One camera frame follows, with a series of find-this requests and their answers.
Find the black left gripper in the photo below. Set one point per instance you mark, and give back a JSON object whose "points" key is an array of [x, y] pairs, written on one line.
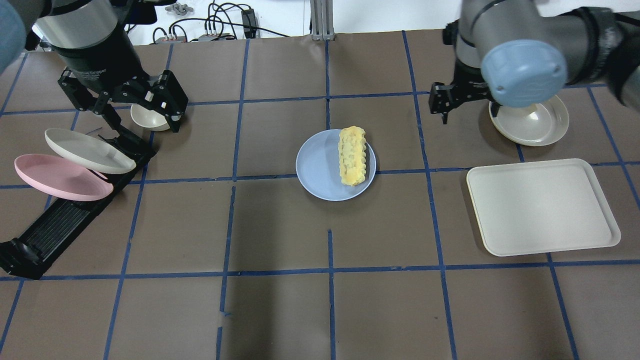
{"points": [[97, 62]]}

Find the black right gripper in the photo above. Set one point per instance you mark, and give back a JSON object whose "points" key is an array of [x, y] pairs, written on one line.
{"points": [[470, 80]]}

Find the light blue plate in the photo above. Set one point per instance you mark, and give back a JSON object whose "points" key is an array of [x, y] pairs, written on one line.
{"points": [[317, 168]]}

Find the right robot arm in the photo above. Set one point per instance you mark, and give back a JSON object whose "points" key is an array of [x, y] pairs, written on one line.
{"points": [[508, 53]]}

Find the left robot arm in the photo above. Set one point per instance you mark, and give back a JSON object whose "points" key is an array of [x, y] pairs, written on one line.
{"points": [[55, 19]]}

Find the beige plate in rack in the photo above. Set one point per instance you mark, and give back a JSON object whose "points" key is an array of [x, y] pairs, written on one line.
{"points": [[89, 152]]}

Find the beige shallow plate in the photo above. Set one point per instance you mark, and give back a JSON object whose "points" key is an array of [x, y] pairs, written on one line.
{"points": [[537, 125]]}

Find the pink plate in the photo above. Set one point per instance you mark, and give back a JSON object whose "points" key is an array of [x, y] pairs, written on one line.
{"points": [[61, 178]]}

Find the black plate rack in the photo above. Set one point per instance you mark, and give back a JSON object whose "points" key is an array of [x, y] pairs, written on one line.
{"points": [[33, 252]]}

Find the beige bowl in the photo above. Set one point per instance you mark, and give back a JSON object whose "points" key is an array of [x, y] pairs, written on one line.
{"points": [[148, 119]]}

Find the white rectangular tray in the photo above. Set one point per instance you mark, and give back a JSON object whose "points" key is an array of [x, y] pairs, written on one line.
{"points": [[530, 208]]}

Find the aluminium frame post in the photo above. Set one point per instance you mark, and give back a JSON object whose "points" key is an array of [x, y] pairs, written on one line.
{"points": [[322, 20]]}

